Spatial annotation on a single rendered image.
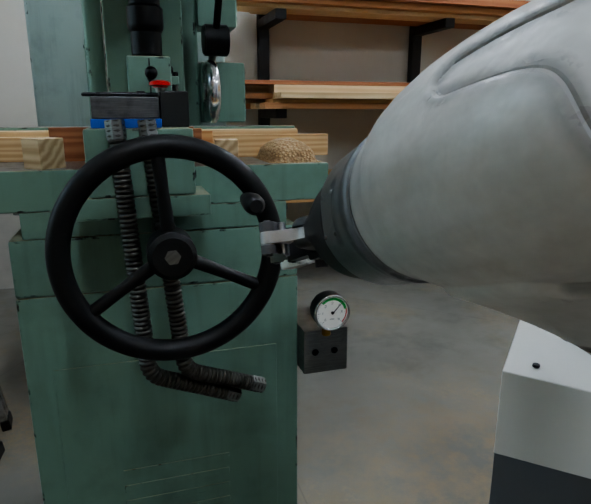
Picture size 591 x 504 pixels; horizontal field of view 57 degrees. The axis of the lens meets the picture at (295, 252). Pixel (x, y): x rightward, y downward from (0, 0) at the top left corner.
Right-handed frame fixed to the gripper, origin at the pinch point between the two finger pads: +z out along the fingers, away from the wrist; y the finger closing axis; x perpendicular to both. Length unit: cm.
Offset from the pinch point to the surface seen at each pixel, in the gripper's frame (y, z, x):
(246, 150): -6, 45, -24
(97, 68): 20, 57, -45
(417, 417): -70, 115, 48
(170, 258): 11.3, 14.9, -1.7
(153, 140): 12.4, 11.3, -15.2
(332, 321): -15.0, 33.5, 8.9
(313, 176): -13.6, 31.3, -15.1
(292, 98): -68, 210, -100
